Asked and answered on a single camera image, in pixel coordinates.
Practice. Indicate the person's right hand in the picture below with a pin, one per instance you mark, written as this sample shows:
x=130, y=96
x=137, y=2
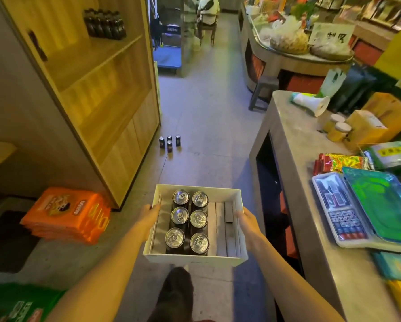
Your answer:
x=251, y=231

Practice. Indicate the person's left hand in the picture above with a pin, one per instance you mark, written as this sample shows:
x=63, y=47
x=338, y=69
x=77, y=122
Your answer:
x=147, y=220

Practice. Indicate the person's right thumb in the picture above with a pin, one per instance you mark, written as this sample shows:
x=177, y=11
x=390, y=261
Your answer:
x=242, y=216

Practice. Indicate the person's left thumb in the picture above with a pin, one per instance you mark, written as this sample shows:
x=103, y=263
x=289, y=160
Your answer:
x=155, y=209

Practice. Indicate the white cardboard box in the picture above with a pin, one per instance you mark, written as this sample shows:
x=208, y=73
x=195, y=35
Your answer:
x=193, y=259

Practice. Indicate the person's right forearm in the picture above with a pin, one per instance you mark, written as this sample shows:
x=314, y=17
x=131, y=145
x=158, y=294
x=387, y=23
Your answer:
x=287, y=285

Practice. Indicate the person's left forearm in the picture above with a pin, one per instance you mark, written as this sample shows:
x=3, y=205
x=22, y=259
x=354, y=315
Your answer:
x=103, y=281

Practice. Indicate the white cardboard insert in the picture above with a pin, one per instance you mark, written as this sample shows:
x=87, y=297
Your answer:
x=224, y=231

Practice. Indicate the group of silver-top black cans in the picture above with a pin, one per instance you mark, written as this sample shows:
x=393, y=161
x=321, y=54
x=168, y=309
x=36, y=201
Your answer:
x=188, y=221

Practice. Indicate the grey stone counter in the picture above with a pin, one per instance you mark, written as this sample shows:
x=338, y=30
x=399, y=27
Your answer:
x=301, y=197

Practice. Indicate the stack of orange packages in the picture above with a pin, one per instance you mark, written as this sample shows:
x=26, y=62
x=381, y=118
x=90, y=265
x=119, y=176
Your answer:
x=66, y=214

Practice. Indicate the person's black trouser leg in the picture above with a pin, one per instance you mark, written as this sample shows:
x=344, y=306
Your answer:
x=173, y=298

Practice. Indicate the white electronic scale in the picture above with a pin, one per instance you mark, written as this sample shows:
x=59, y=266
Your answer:
x=341, y=211

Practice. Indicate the colourful foil packets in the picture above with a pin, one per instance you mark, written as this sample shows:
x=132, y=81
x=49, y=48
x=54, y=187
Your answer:
x=341, y=162

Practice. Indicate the wooden shelf cabinet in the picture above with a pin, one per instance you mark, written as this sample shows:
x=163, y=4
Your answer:
x=96, y=107

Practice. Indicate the yellow jar with white lid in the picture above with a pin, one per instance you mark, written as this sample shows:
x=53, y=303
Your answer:
x=334, y=121
x=339, y=132

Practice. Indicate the grey plastic stool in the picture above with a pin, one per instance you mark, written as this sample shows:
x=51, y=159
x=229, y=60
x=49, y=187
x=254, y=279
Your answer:
x=263, y=87

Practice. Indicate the white megaphone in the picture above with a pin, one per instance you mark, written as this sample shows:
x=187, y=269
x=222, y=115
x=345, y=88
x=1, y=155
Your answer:
x=312, y=103

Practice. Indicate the green scale tray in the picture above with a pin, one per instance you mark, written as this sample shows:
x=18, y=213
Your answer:
x=381, y=204

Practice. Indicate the small yellow cardboard box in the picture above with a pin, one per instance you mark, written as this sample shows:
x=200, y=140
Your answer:
x=364, y=130

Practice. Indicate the curved display counter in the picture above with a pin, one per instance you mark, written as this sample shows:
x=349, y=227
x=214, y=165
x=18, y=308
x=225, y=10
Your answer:
x=274, y=68

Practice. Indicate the blue platform cart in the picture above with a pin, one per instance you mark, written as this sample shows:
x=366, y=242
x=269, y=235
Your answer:
x=167, y=55

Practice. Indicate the white and green plastic bag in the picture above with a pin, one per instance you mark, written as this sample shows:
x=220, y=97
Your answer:
x=333, y=82

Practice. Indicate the teal flat box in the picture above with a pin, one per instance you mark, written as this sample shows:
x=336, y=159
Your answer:
x=396, y=266

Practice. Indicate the green and white packet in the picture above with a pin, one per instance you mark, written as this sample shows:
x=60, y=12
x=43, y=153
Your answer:
x=393, y=155

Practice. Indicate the green printed package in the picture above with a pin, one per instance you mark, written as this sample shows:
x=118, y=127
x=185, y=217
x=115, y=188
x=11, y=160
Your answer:
x=16, y=303

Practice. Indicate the black plastic bag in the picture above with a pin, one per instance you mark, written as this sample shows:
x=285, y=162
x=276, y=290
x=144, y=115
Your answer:
x=353, y=87

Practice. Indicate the large yellow cardboard box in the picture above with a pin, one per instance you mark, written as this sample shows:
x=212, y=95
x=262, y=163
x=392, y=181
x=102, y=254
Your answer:
x=393, y=112

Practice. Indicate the wooden chair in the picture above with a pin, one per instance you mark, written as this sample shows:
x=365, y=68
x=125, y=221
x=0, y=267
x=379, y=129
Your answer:
x=208, y=30

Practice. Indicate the row of dark bottles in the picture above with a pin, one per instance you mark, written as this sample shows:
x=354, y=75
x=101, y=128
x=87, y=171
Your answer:
x=105, y=25

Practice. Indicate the white paper sign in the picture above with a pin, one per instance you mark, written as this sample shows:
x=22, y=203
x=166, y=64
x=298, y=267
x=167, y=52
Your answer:
x=331, y=34

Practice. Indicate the shelf of packaged goods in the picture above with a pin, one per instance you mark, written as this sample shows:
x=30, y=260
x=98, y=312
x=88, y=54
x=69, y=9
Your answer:
x=371, y=11

